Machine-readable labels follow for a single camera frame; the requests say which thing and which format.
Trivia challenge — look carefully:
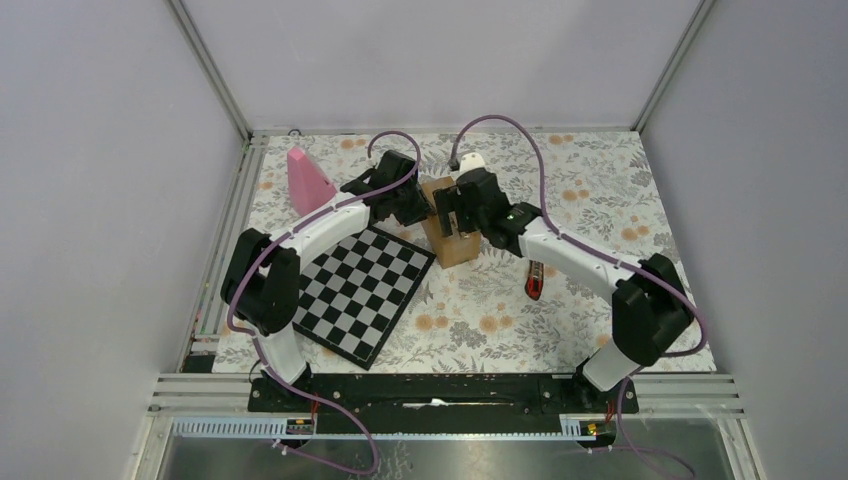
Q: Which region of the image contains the brown cardboard express box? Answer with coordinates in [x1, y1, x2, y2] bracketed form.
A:
[420, 175, 480, 270]

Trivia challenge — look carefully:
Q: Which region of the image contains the red black utility knife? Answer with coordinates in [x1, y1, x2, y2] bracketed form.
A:
[524, 260, 544, 301]

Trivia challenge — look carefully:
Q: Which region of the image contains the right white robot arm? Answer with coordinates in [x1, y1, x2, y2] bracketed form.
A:
[433, 168, 695, 412]

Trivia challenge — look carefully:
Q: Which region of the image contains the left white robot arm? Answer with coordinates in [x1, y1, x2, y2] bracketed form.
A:
[220, 150, 429, 411]

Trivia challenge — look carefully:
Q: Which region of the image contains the pink triangular block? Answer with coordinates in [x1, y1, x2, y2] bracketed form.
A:
[286, 147, 337, 216]

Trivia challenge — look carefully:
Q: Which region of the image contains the black white checkerboard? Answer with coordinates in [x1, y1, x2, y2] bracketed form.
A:
[293, 227, 436, 370]

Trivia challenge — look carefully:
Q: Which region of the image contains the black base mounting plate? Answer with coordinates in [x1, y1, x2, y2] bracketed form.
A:
[247, 373, 639, 433]

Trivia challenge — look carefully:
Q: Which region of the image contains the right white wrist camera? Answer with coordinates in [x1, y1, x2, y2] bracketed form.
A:
[449, 152, 486, 180]

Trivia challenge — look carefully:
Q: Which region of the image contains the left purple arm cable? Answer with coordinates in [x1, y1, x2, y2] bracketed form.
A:
[226, 131, 423, 478]

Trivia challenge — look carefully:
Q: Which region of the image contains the left aluminium corner post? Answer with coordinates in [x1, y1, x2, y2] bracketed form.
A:
[164, 0, 252, 142]

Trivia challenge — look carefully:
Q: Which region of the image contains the aluminium corner post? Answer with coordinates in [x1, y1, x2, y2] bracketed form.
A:
[164, 0, 252, 142]
[631, 0, 717, 134]

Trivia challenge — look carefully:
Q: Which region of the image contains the right aluminium corner post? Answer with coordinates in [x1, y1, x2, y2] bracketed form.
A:
[631, 0, 717, 134]

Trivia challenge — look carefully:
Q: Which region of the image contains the white slotted cable duct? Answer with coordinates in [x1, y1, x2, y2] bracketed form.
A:
[171, 416, 597, 441]

